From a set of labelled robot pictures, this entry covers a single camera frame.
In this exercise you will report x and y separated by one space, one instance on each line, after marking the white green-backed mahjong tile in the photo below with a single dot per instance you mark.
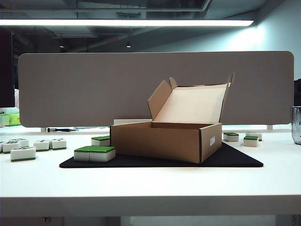
231 137
100 141
81 155
23 142
102 155
258 135
58 143
42 145
9 147
251 141

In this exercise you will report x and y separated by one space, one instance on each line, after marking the black rectangular mat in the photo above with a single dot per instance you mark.
152 164

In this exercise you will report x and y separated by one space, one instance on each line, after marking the black rounded background object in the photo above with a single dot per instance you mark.
298 84

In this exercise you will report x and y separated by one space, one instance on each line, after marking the round metal drawer lock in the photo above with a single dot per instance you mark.
46 219

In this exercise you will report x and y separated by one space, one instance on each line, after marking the dark monitor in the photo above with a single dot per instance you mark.
6 70

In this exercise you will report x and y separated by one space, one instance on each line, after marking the grey-brown desk divider panel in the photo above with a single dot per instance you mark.
70 89

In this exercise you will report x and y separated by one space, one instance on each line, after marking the white divider foot bracket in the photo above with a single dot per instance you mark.
270 127
43 129

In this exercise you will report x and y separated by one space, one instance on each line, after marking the clear faceted glass vase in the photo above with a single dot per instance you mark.
297 124

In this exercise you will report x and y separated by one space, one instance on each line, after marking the brown cardboard box open lid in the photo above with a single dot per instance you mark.
155 143

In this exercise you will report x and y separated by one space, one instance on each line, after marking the mahjong tile with bird print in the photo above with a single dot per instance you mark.
23 154

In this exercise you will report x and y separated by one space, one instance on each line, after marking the black pen on desk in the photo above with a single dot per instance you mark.
58 129

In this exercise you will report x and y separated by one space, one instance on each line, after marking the green and white package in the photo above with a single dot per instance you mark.
10 119

